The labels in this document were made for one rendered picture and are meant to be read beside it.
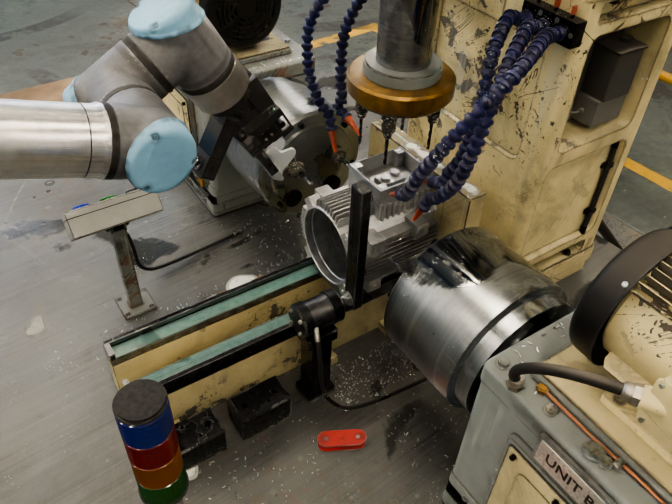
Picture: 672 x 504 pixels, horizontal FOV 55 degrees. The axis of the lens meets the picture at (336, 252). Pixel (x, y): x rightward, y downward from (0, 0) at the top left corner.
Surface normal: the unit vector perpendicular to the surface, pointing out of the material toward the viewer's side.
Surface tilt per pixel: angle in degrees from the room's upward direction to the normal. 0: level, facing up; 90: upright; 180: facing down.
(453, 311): 43
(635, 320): 61
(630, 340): 80
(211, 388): 90
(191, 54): 92
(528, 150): 90
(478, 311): 32
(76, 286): 0
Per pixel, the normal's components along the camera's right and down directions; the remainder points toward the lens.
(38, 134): 0.62, 0.02
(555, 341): 0.04, -0.74
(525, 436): -0.83, 0.34
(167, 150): 0.61, 0.57
